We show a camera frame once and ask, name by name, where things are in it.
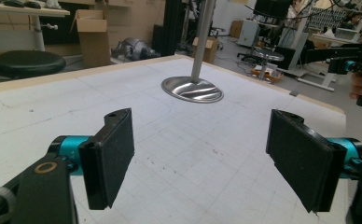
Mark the metal stool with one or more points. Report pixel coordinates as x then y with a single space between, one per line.
267 55

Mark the wooden cabinets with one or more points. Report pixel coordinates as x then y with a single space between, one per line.
132 21

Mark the tall open cardboard box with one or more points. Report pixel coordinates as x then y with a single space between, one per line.
93 43

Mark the black frame column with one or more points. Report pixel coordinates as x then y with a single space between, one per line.
173 28

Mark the brown cardboard box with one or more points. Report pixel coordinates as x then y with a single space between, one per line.
235 28

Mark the grey robot on floor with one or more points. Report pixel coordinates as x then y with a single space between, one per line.
134 49

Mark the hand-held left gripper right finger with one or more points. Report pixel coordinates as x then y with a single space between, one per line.
303 158

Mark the black monitor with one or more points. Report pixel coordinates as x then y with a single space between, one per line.
272 7

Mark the white cabinet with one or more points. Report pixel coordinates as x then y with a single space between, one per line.
248 32

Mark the metal stand with round base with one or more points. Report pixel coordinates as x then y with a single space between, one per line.
202 40

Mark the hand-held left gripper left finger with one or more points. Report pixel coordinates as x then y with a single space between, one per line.
112 161

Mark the white desk with wooden top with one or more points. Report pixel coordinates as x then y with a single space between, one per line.
30 11

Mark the black round stool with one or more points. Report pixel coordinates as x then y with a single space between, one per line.
28 63

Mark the small cardboard box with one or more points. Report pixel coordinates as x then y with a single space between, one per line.
210 49

